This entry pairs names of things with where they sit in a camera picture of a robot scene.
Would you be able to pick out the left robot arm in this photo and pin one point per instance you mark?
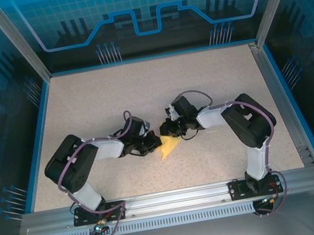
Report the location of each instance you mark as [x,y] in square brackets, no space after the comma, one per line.
[108,148]

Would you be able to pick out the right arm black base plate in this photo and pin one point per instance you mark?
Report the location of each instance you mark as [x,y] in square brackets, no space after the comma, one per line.
[237,191]

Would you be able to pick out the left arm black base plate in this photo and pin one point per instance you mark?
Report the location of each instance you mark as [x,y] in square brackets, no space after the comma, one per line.
[83,218]

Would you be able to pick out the aluminium mounting rail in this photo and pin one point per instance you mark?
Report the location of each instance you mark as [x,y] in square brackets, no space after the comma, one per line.
[173,199]

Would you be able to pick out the yellow paper sheet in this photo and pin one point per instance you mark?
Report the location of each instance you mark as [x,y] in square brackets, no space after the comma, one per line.
[168,147]

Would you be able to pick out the aluminium side rail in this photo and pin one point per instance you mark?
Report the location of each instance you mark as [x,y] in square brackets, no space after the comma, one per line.
[273,89]

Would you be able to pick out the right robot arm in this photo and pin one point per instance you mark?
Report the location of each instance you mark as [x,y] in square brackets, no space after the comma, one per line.
[246,126]

